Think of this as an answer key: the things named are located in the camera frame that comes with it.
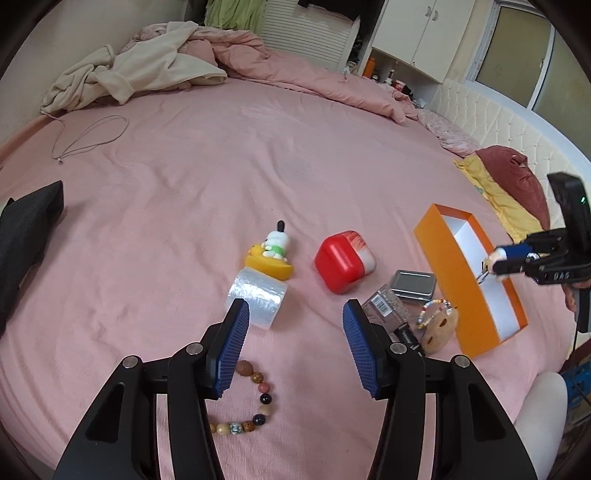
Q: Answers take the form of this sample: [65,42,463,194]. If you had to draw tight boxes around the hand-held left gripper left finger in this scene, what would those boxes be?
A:
[53,298,252,480]

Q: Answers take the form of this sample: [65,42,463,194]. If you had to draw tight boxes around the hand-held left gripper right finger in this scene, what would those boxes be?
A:
[342,298,539,480]

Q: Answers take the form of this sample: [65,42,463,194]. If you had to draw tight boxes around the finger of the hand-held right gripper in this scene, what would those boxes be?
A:
[502,230,568,260]
[493,256,561,282]

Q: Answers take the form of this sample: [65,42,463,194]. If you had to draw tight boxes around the keychain figure with ring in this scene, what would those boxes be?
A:
[480,247,508,283]

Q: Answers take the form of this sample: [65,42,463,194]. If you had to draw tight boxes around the orange cardboard box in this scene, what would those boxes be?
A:
[413,203,529,360]

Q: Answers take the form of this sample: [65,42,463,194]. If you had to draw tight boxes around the red and white case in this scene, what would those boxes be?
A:
[314,231,377,295]

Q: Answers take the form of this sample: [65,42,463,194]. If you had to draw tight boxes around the white dog figurine yellow base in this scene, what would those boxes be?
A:
[244,220,296,281]

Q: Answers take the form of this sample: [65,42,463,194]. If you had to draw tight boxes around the black cylindrical tube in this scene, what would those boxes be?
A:
[394,323,426,357]

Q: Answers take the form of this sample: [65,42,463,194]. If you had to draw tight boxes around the clear tape roll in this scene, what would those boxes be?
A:
[225,268,289,330]

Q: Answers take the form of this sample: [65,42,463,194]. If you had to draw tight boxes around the dark red pillow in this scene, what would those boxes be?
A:
[475,145,550,232]

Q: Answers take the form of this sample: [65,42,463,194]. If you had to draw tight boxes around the yellow pillow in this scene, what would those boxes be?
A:
[454,154,543,241]

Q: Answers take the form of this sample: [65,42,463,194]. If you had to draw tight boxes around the silver metal tin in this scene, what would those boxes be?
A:
[390,269,438,304]

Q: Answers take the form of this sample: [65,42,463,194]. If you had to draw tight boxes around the cream tufted headboard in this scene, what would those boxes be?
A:
[429,78,591,208]

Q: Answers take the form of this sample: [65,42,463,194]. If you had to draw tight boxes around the pink floral pillow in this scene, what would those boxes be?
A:
[418,110,481,155]

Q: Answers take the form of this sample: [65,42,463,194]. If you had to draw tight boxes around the person's leg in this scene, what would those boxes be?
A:
[513,371,570,480]

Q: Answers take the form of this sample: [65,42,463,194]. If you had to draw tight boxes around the window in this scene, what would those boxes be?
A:
[466,0,591,153]

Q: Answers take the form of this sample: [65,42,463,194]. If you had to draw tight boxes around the black cloth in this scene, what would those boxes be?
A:
[0,181,64,337]

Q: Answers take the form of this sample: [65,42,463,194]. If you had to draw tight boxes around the pink duvet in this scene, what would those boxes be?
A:
[124,25,419,124]

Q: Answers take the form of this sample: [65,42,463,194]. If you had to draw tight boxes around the cream garment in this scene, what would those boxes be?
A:
[41,21,228,115]

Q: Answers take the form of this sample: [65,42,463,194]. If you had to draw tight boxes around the black hanging garment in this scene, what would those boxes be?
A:
[298,0,386,21]

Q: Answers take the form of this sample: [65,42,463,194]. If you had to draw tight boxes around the white slatted panel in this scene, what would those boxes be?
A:
[261,0,361,70]

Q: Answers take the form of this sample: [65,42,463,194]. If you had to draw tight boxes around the green hanging garment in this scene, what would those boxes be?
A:
[203,0,269,33]

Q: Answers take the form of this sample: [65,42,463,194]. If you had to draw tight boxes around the beaded bracelet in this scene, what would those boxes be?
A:
[209,360,278,435]

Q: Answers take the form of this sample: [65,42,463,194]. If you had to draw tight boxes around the wooden charm with beaded strap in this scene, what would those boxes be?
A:
[416,299,459,355]

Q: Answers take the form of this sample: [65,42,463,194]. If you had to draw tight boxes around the white wall cabinet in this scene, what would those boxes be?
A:
[369,0,476,84]

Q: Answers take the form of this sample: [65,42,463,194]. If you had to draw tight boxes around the thin beige cord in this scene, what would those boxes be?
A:
[52,114,129,163]

